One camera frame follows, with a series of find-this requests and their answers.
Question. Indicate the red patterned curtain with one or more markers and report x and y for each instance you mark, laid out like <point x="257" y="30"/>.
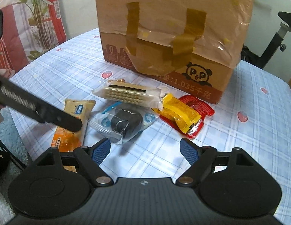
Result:
<point x="30" y="29"/>

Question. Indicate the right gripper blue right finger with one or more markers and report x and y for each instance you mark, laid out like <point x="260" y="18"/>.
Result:
<point x="200" y="159"/>

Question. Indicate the black exercise bike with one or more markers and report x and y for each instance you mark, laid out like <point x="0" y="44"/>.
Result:
<point x="270" y="23"/>

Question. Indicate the yellow snack packet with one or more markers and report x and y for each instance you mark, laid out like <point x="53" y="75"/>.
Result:
<point x="175" y="110"/>

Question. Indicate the chocolate cookie clear pack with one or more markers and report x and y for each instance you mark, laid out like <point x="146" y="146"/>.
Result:
<point x="121" y="122"/>

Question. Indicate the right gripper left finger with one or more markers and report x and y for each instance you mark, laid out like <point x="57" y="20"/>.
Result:
<point x="88" y="163"/>

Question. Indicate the orange beige snack packet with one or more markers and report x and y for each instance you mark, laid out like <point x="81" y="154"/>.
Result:
<point x="71" y="135"/>

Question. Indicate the red snack packet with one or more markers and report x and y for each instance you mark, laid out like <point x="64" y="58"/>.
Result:
<point x="201" y="107"/>

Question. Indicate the brown cardboard box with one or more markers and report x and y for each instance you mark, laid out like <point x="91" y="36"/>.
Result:
<point x="192" y="45"/>

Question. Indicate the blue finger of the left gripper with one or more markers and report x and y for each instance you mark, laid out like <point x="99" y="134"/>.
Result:
<point x="50" y="114"/>

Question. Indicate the wafer biscuit clear pack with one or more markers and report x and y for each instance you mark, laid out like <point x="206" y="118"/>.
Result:
<point x="121" y="91"/>

